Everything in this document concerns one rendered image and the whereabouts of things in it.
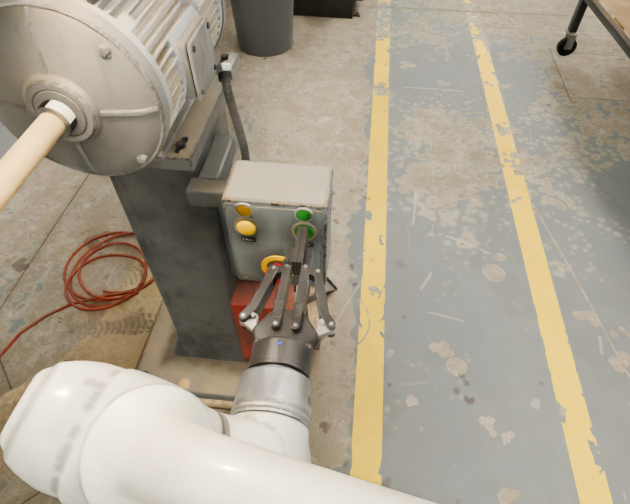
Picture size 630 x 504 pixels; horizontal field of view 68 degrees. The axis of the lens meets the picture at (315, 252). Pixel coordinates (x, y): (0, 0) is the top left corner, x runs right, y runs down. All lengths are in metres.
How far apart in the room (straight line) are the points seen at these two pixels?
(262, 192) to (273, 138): 2.04
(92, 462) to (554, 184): 2.54
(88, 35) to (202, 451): 0.49
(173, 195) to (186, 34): 0.34
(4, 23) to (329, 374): 1.43
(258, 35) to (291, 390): 3.12
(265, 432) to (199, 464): 0.19
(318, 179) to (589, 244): 1.88
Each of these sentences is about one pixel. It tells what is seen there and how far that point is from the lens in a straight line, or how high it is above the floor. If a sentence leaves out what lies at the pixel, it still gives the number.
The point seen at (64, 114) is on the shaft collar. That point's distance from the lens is 0.68.
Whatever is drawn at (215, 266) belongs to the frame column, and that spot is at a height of 0.74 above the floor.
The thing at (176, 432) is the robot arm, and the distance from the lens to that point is 0.34.
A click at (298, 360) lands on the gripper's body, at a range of 0.55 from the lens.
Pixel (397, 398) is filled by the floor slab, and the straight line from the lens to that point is 1.75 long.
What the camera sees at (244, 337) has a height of 0.46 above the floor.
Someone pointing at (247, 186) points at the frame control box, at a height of 1.12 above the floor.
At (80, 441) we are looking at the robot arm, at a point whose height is 1.24.
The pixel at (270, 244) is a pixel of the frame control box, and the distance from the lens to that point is 0.75.
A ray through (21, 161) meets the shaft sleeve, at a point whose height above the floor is 1.26.
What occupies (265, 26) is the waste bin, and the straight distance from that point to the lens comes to 3.46.
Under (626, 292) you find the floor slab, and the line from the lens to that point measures 2.35.
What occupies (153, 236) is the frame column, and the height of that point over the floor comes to 0.83.
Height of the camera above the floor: 1.59
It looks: 49 degrees down
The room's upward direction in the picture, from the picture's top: straight up
